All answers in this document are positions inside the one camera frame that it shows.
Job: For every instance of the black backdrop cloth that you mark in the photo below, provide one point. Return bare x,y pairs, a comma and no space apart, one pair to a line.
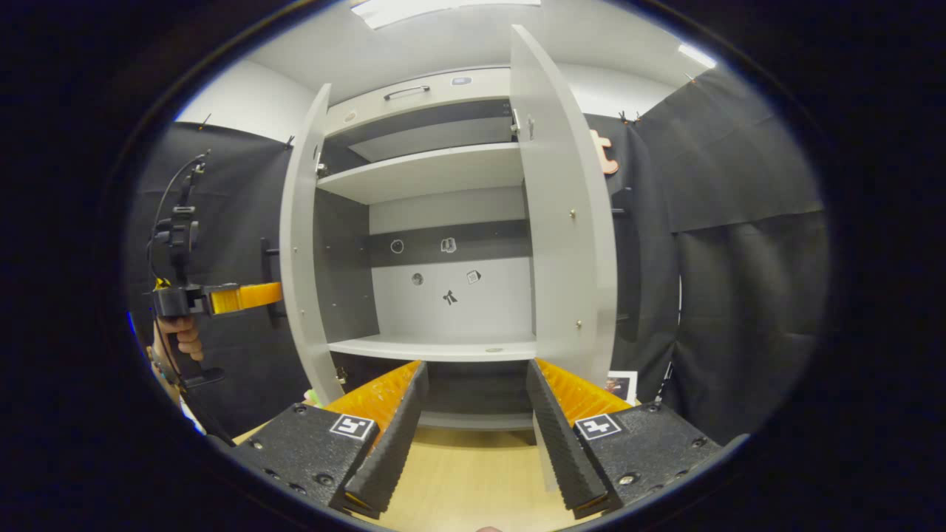
739,310

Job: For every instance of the white shoe cabinet door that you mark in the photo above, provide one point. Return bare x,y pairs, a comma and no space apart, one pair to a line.
299,258
562,258

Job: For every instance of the small ceiling light panel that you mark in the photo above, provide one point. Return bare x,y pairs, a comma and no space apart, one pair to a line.
697,55

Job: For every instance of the small white-framed printed card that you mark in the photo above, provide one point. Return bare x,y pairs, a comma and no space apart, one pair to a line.
621,386

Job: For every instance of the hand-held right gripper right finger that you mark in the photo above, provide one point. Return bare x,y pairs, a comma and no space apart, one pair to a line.
565,451

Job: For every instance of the small green toy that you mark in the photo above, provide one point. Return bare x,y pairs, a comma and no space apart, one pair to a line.
313,399

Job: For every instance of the white cabinet shelf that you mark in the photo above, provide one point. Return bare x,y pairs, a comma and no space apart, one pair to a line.
421,174
436,347

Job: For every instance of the white double-door shoe cabinet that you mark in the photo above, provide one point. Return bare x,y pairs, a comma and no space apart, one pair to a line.
414,310

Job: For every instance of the white cabinet top drawer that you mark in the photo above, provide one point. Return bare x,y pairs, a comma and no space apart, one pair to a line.
451,100

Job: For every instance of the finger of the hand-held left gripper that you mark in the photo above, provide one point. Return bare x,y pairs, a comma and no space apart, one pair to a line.
251,295

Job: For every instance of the metal door hinge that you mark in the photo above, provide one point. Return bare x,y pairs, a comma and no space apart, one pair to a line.
519,122
321,166

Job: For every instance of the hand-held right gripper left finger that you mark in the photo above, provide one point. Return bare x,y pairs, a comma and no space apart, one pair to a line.
392,451

